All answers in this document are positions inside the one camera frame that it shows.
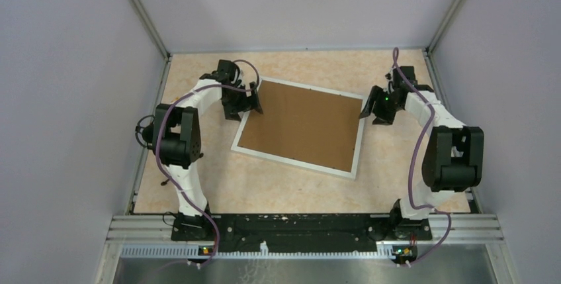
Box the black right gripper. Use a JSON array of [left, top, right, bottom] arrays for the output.
[[358, 86, 401, 126]]

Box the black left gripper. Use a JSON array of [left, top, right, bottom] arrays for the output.
[[222, 81, 263, 121]]

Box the white picture frame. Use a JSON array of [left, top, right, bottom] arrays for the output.
[[230, 76, 369, 181]]

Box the brown frame backing board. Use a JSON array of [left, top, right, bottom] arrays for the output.
[[237, 80, 365, 173]]

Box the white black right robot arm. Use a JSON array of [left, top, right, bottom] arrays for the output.
[[359, 66, 484, 239]]

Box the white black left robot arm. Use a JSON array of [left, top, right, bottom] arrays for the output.
[[146, 59, 263, 240]]

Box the black microphone on tripod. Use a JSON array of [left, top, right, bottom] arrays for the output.
[[134, 115, 155, 150]]

